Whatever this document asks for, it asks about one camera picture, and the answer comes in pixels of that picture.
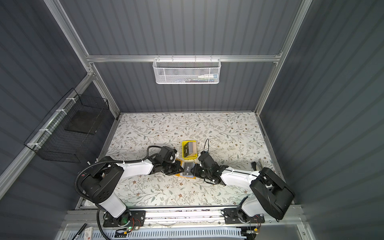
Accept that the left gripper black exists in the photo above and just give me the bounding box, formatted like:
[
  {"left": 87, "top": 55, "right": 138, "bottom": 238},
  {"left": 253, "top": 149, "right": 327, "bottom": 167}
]
[{"left": 162, "top": 160, "right": 186, "bottom": 175}]

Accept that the black credit card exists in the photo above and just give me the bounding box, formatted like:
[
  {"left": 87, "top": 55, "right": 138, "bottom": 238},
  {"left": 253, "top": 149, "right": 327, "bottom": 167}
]
[{"left": 182, "top": 162, "right": 195, "bottom": 179}]

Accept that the yellow plastic card tray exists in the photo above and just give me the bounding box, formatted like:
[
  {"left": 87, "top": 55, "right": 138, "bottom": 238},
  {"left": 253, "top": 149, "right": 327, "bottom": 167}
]
[{"left": 182, "top": 140, "right": 198, "bottom": 160}]

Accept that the yellow leather card holder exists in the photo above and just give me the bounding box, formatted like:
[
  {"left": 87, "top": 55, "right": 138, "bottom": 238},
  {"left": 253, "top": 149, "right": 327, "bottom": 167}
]
[{"left": 176, "top": 160, "right": 196, "bottom": 179}]

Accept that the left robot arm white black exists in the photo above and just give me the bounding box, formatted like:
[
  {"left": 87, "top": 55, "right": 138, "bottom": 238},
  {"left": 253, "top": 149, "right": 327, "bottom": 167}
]
[{"left": 74, "top": 145, "right": 184, "bottom": 219}]

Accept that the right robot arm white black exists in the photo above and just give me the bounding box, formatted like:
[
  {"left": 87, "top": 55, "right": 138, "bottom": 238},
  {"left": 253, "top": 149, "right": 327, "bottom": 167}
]
[{"left": 191, "top": 151, "right": 295, "bottom": 223}]

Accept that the stack of credit cards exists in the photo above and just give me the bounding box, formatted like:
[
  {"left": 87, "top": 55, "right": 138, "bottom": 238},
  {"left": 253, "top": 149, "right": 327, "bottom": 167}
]
[{"left": 184, "top": 142, "right": 197, "bottom": 158}]

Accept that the black pad in basket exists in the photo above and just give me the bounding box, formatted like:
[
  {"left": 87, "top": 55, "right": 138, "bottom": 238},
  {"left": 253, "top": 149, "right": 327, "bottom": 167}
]
[{"left": 64, "top": 111, "right": 104, "bottom": 135}]

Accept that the white tube in basket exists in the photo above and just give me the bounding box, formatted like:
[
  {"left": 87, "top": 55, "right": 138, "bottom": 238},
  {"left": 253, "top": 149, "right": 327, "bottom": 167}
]
[{"left": 198, "top": 74, "right": 219, "bottom": 81}]

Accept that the white small box foreground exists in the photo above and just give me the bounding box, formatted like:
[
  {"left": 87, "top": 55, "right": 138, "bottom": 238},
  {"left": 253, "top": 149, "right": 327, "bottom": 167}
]
[{"left": 84, "top": 227, "right": 94, "bottom": 240}]

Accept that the black pen foreground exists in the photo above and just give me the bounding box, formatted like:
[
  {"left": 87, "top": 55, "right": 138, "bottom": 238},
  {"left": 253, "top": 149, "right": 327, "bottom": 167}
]
[{"left": 72, "top": 224, "right": 87, "bottom": 240}]

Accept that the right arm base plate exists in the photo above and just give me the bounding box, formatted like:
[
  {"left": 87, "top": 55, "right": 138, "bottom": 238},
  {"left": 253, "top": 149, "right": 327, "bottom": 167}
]
[{"left": 221, "top": 208, "right": 265, "bottom": 225}]

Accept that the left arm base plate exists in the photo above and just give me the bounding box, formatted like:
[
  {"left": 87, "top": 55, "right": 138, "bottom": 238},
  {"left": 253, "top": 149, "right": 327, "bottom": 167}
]
[{"left": 103, "top": 210, "right": 147, "bottom": 228}]

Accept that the white wire mesh basket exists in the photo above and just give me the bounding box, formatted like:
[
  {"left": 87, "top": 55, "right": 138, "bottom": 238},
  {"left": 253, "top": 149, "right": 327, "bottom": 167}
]
[{"left": 153, "top": 60, "right": 222, "bottom": 85}]

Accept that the aluminium front rail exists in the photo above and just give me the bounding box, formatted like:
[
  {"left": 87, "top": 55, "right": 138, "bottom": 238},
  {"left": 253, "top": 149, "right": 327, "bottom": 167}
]
[{"left": 60, "top": 205, "right": 307, "bottom": 230}]

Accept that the black corrugated cable left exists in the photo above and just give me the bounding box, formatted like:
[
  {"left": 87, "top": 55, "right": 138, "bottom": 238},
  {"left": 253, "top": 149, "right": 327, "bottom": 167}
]
[{"left": 74, "top": 145, "right": 164, "bottom": 240}]

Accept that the black wire mesh basket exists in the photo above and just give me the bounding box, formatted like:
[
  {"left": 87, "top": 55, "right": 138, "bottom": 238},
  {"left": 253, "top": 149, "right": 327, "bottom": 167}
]
[{"left": 24, "top": 91, "right": 110, "bottom": 164}]

